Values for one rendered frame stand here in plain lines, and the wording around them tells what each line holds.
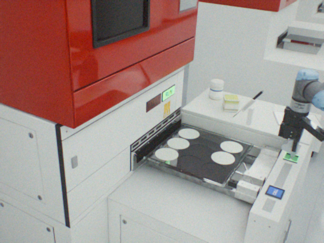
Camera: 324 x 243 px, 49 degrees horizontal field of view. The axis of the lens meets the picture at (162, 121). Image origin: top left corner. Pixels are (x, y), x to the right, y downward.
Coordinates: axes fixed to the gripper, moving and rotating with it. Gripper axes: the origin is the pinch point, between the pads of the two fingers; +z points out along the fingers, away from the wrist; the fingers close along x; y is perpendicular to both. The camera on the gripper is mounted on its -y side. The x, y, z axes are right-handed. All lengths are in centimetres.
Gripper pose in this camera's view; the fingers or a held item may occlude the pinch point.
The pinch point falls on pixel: (293, 155)
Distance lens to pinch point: 153.5
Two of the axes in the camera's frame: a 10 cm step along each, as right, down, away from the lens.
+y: -8.7, -2.6, 4.2
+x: -5.0, 3.8, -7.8
